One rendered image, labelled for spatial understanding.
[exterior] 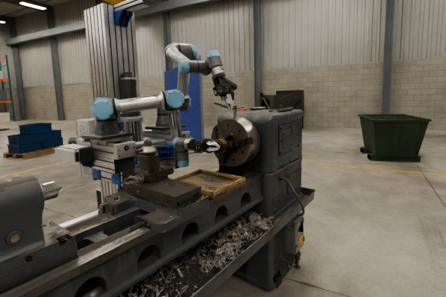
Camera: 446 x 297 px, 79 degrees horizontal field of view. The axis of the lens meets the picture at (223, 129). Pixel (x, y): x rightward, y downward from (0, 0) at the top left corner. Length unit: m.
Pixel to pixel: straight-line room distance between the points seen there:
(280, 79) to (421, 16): 5.13
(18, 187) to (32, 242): 0.18
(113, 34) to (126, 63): 0.22
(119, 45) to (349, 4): 10.50
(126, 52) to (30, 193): 1.38
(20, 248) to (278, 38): 11.74
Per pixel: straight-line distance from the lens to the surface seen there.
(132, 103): 1.70
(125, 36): 2.19
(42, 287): 1.03
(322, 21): 11.96
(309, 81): 11.66
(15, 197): 1.03
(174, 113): 1.86
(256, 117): 1.81
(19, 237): 1.07
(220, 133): 1.72
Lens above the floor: 1.39
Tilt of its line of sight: 7 degrees down
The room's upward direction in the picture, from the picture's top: 2 degrees counter-clockwise
